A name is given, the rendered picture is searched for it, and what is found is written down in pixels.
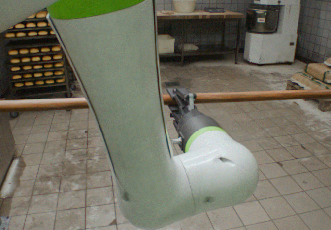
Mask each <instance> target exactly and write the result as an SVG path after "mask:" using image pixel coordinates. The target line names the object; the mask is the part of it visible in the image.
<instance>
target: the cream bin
mask: <svg viewBox="0 0 331 230"><path fill-rule="evenodd" d="M163 39H164V40H163ZM174 43H175V39H174V38H173V37H171V36H169V35H158V52H159V54H164V53H173V52H174Z"/></svg>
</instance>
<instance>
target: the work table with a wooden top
mask: <svg viewBox="0 0 331 230"><path fill-rule="evenodd" d="M225 11H226V12H224V13H222V12H212V13H210V12H206V11H204V10H194V12H192V13H178V12H175V10H174V11H171V12H173V13H174V14H171V15H168V14H162V13H160V12H159V11H157V23H172V29H171V37H173V38H174V23H182V25H181V50H180V49H178V48H177V47H178V46H174V52H173V53H164V54H159V57H170V56H171V57H173V56H181V67H183V56H189V55H208V54H220V55H222V54H227V53H236V55H235V63H236V64H237V62H238V52H239V42H240V26H241V18H244V14H240V13H236V12H233V11H228V10H225ZM221 21H223V24H222V38H221V44H202V45H194V46H197V47H198V49H197V50H187V51H184V23H187V22H221ZM237 21H238V28H237V39H236V50H233V49H231V48H229V47H227V46H226V45H224V44H223V42H224V29H225V22H237Z"/></svg>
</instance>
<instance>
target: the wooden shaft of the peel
mask: <svg viewBox="0 0 331 230"><path fill-rule="evenodd" d="M196 95H197V97H196V99H195V101H194V104H207V103H230V102H253V101H265V100H273V101H276V100H288V99H296V100H298V99H330V98H331V89H314V90H286V91H245V92H216V93H196ZM163 101H164V105H178V104H177V103H176V100H175V99H172V98H171V96H170V95H169V94H163ZM67 109H89V106H88V104H87V101H86V99H85V98H58V99H31V100H4V101H0V113H1V112H22V111H44V110H67Z"/></svg>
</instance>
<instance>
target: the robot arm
mask: <svg viewBox="0 0 331 230"><path fill-rule="evenodd" d="M44 8H47V11H48V14H47V16H46V18H47V20H48V21H49V23H50V26H51V28H52V29H53V31H54V33H55V35H56V37H57V39H58V40H59V42H60V45H61V47H62V49H63V50H64V52H65V54H66V56H67V58H68V61H69V63H70V65H71V67H72V69H73V71H74V74H75V76H76V78H77V80H78V82H79V85H80V87H81V89H82V91H83V94H84V96H85V99H86V101H87V104H88V106H89V109H90V112H91V113H92V115H93V118H94V121H95V124H96V126H97V129H98V132H99V135H100V138H101V140H102V143H103V147H104V150H105V153H106V157H107V160H108V162H109V166H110V169H111V173H112V178H113V183H114V185H115V191H116V197H117V202H118V206H119V208H120V211H121V213H122V215H123V216H124V218H125V219H127V220H128V221H129V222H130V223H131V224H132V225H134V226H136V227H138V228H141V229H143V230H156V229H160V228H163V227H165V226H168V225H170V224H173V223H175V222H178V221H180V220H183V219H184V218H187V217H190V216H193V215H196V214H199V213H203V212H208V211H212V210H217V209H219V208H224V207H230V206H235V205H238V204H241V203H242V202H244V201H245V200H247V199H248V198H249V197H250V196H251V195H252V194H253V193H254V190H255V189H256V186H257V184H258V179H259V168H258V164H257V161H256V159H255V157H254V156H253V154H252V153H251V152H250V151H249V150H248V149H247V148H246V147H245V146H243V145H242V144H240V143H238V142H236V141H234V140H233V139H232V138H231V137H229V135H228V134H227V133H226V132H225V131H224V130H223V128H222V127H221V126H220V125H219V124H218V123H217V122H216V121H215V120H214V119H213V118H212V117H209V116H206V115H205V114H203V113H201V112H199V111H198V110H197V107H196V106H195V105H194V101H195V99H196V97H197V95H196V93H191V92H190V91H189V90H187V89H186V88H167V92H168V93H169V95H170V96H171V98H172V99H175V100H176V103H177V104H178V105H168V107H169V108H170V110H171V112H172V113H171V114H170V117H171V118H174V119H175V120H173V124H174V127H175V129H176V131H177V133H178V135H179V136H178V139H173V140H172V144H178V145H179V147H180V149H181V151H183V154H181V155H177V156H173V149H172V145H171V141H170V136H169V134H168V128H167V123H166V115H165V108H164V101H163V93H162V88H161V78H160V66H159V52H158V33H157V0H0V33H2V32H3V31H5V30H7V29H9V28H11V27H12V26H14V25H16V24H18V23H20V22H22V21H23V20H24V19H26V18H28V17H30V16H32V15H34V14H36V13H38V12H39V11H41V10H42V9H44Z"/></svg>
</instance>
